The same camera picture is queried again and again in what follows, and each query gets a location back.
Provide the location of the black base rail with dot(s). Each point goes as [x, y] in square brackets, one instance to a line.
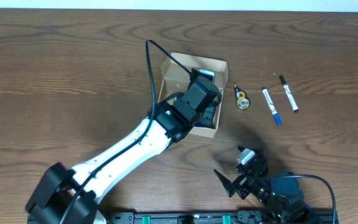
[238, 217]

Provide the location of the black yellow correction tape dispenser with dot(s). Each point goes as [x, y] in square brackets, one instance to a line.
[242, 101]

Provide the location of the brown cardboard box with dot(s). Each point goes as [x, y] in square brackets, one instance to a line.
[179, 71]

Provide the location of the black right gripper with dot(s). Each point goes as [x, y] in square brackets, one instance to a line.
[241, 183]

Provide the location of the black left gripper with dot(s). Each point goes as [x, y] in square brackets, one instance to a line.
[209, 103]

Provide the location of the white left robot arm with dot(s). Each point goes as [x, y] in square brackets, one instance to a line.
[73, 195]

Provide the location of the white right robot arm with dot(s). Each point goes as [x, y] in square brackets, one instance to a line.
[282, 197]

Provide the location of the black whiteboard marker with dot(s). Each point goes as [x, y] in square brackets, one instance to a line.
[288, 92]

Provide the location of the blue whiteboard marker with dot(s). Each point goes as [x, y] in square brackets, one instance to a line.
[271, 106]

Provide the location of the blue whiteboard duster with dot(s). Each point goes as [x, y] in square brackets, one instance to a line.
[201, 125]

